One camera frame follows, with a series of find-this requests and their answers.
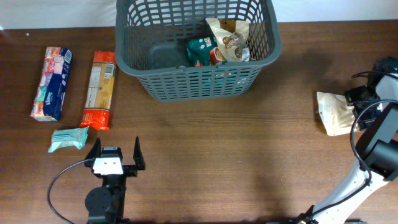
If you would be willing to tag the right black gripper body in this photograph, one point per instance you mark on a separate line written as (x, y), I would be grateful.
(360, 96)

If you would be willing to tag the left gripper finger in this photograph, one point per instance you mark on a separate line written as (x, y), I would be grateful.
(137, 156)
(94, 153)

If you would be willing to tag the beige paper pouch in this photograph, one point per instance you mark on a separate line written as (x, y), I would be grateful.
(336, 116)

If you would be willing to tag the orange pasta package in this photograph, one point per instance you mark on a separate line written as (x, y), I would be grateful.
(96, 112)

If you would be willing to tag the green Nescafe coffee bag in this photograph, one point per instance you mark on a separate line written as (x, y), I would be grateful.
(200, 51)

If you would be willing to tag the beige chocolate snack bag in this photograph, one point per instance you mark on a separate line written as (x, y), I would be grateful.
(231, 37)

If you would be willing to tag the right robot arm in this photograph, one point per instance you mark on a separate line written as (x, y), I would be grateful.
(374, 148)

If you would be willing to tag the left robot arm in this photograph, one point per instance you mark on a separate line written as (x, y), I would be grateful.
(105, 204)

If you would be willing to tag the teal wet wipes pack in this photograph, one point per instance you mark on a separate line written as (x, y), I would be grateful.
(68, 137)

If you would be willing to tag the blue Kleenex tissue pack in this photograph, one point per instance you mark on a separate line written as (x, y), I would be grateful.
(51, 90)

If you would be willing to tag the grey plastic basket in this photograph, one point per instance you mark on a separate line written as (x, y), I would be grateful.
(151, 37)

